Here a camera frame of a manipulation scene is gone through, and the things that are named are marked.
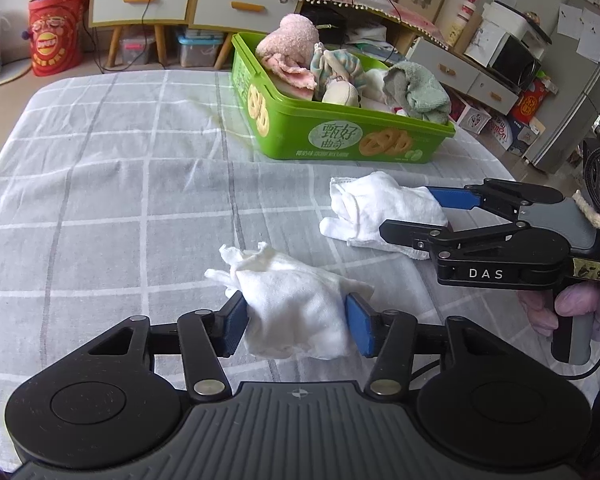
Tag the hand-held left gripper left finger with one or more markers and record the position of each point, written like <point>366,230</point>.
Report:
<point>235,322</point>

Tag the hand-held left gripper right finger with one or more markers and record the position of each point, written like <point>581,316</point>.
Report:
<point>360,325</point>

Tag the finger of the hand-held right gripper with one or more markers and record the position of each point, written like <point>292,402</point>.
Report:
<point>415,235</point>
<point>455,197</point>

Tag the white cloth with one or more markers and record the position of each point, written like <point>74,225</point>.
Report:
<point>375,210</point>
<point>295,305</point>

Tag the grey green towel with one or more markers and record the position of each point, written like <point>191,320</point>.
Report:
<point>417,92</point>

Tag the green plastic cookie box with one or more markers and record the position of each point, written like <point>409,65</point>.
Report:
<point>330,130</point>

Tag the pastel striped cloth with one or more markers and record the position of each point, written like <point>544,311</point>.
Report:
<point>337,72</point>

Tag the pink plush toy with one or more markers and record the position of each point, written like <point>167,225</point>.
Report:
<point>290,40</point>

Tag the person's right hand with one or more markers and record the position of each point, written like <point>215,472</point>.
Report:
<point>575,302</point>

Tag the white printed carton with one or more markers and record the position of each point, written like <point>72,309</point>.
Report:
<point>474,119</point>

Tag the red gift box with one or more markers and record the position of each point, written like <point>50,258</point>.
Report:
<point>530,102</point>

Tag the black microwave oven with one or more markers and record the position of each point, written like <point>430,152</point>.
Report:
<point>515,60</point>

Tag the grey refrigerator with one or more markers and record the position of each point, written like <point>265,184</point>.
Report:
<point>575,100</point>

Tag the red and white bottle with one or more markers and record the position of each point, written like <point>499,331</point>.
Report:
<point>460,25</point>

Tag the pile of papers and bags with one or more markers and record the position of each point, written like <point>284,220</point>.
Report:
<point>372,42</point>

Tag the white appliance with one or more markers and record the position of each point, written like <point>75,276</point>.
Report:
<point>515,17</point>

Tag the white paper notes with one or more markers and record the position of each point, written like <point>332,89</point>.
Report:
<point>582,27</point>

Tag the clear storage box blue lid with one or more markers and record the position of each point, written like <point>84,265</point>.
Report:
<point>200,50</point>

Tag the small clear storage box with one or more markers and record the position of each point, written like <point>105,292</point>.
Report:
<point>136,50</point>

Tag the wooden drawer cabinet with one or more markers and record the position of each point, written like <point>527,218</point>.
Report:
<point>195,10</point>

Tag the red gift bag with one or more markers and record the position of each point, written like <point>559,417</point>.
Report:
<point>57,35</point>

